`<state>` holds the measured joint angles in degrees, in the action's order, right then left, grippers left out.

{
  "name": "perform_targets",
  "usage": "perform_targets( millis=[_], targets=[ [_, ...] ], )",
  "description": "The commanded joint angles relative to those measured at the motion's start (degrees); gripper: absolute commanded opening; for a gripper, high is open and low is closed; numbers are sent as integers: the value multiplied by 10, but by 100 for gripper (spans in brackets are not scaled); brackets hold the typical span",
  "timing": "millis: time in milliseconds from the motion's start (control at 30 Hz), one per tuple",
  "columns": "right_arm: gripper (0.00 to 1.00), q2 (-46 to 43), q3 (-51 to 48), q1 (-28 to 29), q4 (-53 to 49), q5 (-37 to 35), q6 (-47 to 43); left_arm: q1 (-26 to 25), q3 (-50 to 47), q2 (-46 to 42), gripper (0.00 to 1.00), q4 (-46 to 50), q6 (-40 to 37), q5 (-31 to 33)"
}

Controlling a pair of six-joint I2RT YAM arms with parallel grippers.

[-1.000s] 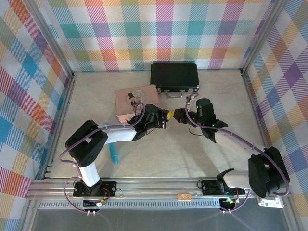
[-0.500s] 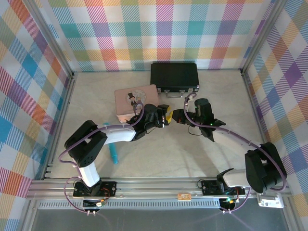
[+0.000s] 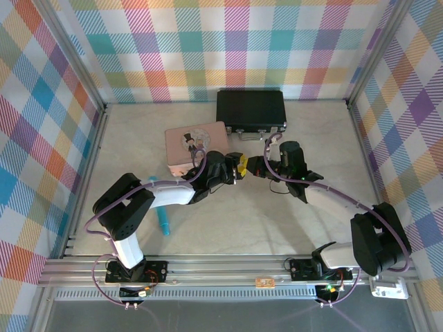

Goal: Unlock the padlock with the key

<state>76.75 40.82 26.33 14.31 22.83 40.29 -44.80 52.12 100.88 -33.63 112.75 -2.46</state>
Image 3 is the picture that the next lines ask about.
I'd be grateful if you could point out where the pink tin box with figures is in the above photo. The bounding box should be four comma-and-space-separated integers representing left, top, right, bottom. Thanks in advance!
164, 120, 229, 176

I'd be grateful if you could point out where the black carrying case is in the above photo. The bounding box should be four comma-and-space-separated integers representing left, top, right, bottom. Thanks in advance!
215, 89, 288, 141

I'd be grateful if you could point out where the teal plastic tube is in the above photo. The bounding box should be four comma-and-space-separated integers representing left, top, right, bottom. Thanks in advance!
147, 175, 172, 236

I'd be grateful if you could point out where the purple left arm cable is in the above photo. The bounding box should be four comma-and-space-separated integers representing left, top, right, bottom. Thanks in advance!
84, 149, 209, 308

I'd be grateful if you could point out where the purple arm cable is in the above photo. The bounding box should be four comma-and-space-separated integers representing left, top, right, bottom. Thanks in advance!
264, 132, 413, 308
84, 149, 209, 308

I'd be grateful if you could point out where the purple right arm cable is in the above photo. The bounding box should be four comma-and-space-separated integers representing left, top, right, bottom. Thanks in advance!
264, 132, 413, 308

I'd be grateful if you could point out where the aluminium side rail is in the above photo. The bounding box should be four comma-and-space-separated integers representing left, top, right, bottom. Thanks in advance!
60, 103, 111, 259
345, 98, 388, 208

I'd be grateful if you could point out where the aluminium front frame rail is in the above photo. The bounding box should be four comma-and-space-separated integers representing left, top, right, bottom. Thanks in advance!
37, 255, 419, 288

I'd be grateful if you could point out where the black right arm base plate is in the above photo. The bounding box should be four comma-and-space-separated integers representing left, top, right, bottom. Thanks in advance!
289, 257, 353, 282

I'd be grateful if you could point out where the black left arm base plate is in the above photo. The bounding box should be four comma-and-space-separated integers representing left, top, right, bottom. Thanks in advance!
105, 259, 170, 285

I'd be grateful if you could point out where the slotted grey cable duct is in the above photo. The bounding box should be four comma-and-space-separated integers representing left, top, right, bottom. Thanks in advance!
51, 287, 378, 301

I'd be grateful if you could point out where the aluminium frame post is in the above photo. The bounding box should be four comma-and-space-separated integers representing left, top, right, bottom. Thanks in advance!
43, 0, 109, 111
345, 0, 416, 104

